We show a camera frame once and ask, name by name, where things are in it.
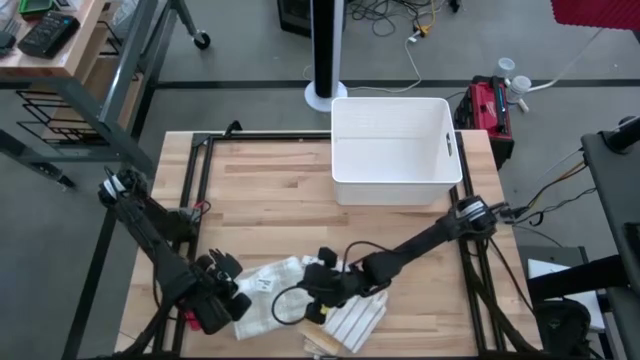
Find white paper sheet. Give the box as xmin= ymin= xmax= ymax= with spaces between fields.
xmin=525 ymin=257 xmax=606 ymax=331

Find black remote control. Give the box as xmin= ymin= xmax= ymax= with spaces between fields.
xmin=17 ymin=10 xmax=81 ymax=60

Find translucent plastic bag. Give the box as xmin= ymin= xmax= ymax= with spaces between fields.
xmin=110 ymin=0 xmax=144 ymax=39

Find black floor cable tangle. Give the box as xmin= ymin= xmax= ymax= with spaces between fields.
xmin=347 ymin=0 xmax=461 ymax=39

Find wooden workbench top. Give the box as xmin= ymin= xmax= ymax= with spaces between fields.
xmin=0 ymin=0 xmax=109 ymax=81

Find white black floor column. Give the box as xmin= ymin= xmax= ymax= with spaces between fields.
xmin=303 ymin=0 xmax=349 ymax=113

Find red black tool bag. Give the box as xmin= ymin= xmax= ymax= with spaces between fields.
xmin=452 ymin=74 xmax=515 ymax=169

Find black floor box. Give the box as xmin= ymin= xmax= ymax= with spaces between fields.
xmin=276 ymin=0 xmax=314 ymax=39

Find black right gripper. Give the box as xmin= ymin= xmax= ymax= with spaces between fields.
xmin=296 ymin=246 xmax=365 ymax=326

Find yellow checked towel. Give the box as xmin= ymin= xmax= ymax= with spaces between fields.
xmin=297 ymin=319 xmax=347 ymax=357

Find grey metal workbench frame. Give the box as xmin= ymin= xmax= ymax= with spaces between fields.
xmin=0 ymin=0 xmax=211 ymax=189

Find black wire rack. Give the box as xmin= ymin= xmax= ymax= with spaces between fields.
xmin=14 ymin=19 xmax=146 ymax=147

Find cardboard under workbench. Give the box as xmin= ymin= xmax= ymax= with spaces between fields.
xmin=42 ymin=54 xmax=144 ymax=144

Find thin white floor cable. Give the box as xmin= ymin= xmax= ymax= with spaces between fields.
xmin=302 ymin=30 xmax=424 ymax=95

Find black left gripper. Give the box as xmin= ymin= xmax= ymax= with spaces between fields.
xmin=191 ymin=248 xmax=254 ymax=336

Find black aluminium table frame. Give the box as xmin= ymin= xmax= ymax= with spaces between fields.
xmin=117 ymin=130 xmax=544 ymax=360

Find thick white cable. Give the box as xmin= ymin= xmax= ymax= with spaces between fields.
xmin=524 ymin=27 xmax=605 ymax=94

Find white striped towel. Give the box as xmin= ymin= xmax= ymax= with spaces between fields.
xmin=322 ymin=289 xmax=390 ymax=355

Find red ribbed panel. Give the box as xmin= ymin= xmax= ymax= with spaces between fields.
xmin=549 ymin=0 xmax=640 ymax=31

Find white plastic bin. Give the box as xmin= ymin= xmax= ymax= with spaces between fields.
xmin=329 ymin=96 xmax=464 ymax=206

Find green tray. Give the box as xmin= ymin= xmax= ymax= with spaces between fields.
xmin=18 ymin=0 xmax=55 ymax=20

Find black tube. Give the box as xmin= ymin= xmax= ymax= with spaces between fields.
xmin=599 ymin=115 xmax=640 ymax=154

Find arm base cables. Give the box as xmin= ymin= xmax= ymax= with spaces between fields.
xmin=499 ymin=159 xmax=597 ymax=227

